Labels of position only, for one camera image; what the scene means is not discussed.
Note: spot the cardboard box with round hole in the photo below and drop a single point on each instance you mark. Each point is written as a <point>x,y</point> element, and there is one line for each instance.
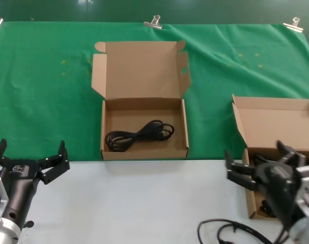
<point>144,76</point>

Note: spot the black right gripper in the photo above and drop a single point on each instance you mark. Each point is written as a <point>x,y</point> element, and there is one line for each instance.
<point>279,185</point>

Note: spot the green table cloth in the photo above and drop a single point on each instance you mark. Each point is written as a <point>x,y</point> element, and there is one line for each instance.
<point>42,101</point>

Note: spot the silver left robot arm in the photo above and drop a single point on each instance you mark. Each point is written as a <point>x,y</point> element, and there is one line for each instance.
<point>4,232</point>

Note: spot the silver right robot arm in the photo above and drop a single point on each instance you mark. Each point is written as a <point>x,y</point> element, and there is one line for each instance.
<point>305,231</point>

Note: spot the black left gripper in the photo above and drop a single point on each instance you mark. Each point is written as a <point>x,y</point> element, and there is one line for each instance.
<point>19,183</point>

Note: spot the plain cardboard box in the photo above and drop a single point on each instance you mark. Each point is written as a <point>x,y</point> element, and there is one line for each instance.
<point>271,122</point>

